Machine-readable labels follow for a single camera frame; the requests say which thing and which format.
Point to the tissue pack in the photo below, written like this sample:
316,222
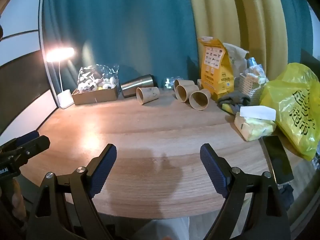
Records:
253,126

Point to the clear bag of white toys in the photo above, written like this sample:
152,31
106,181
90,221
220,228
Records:
97,80

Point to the grey glove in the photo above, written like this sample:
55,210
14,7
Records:
233,98

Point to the yellow curtain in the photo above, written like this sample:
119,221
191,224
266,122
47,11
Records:
237,12

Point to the wrapped packets in basket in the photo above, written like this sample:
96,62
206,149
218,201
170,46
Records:
255,71

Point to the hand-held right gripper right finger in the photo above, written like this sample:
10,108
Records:
213,171

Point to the white desk lamp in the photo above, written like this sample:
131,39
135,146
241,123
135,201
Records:
63,100

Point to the white woven basket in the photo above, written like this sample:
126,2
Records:
251,87

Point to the dark cloth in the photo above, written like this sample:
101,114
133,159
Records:
286,195

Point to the person's left hand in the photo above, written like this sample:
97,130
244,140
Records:
18,200

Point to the person's white clothing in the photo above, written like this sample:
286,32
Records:
170,228

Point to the teal curtain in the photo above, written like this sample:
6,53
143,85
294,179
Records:
120,30

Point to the yellow sponge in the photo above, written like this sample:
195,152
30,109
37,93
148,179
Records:
228,108

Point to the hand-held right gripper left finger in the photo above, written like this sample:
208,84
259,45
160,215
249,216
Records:
104,171

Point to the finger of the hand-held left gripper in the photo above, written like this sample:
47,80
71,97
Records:
28,137
35,143

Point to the stainless steel tumbler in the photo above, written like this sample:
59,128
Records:
137,86

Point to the white paper bag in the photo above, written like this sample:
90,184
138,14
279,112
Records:
236,55

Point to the brown paper cup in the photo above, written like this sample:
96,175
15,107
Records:
147,95
186,92
183,82
199,100

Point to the clear plastic packaging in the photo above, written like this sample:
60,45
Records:
169,81

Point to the yellow printed paper bag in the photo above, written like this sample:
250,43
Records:
216,70

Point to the yellow plastic bag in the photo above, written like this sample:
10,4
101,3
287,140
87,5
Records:
292,110

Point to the black smartphone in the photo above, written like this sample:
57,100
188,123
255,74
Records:
278,158

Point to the cardboard box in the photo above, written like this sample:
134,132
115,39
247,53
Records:
96,96

